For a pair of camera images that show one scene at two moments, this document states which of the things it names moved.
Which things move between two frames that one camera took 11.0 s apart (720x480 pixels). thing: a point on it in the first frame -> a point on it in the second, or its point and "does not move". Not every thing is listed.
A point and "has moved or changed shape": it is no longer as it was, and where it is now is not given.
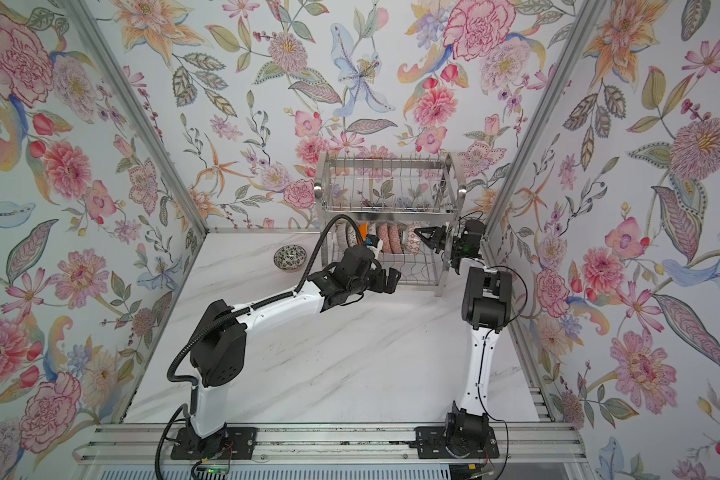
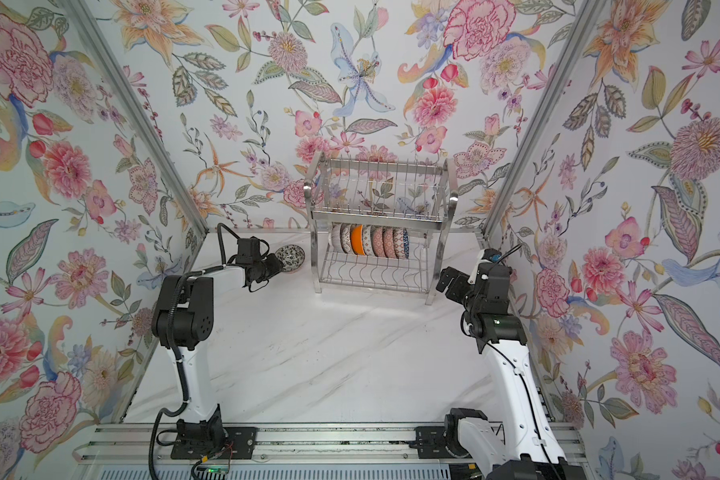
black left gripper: x=382 y=285 -> x=273 y=265
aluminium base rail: x=516 y=445 does not move
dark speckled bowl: x=290 y=257 does not move
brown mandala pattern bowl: x=351 y=234 has moved or changed shape
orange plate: x=363 y=229 has moved or changed shape
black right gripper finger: x=433 y=236 -> x=459 y=286
